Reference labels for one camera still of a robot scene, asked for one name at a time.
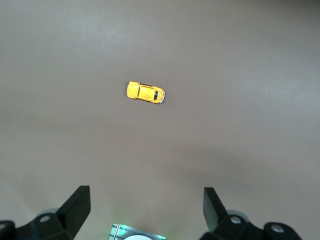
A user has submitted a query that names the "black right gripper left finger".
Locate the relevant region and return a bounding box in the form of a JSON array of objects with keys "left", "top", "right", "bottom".
[{"left": 0, "top": 185, "right": 91, "bottom": 240}]

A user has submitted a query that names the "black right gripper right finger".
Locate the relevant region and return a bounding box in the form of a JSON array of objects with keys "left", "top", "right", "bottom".
[{"left": 199, "top": 187, "right": 304, "bottom": 240}]

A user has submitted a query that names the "yellow beetle toy car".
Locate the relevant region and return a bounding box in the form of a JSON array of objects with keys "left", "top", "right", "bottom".
[{"left": 125, "top": 80, "right": 166, "bottom": 105}]

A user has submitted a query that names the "brown table cover sheet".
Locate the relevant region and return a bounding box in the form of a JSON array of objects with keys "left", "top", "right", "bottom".
[{"left": 0, "top": 0, "right": 320, "bottom": 240}]

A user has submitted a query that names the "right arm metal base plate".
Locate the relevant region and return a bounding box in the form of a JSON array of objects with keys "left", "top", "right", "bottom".
[{"left": 109, "top": 223, "right": 167, "bottom": 240}]

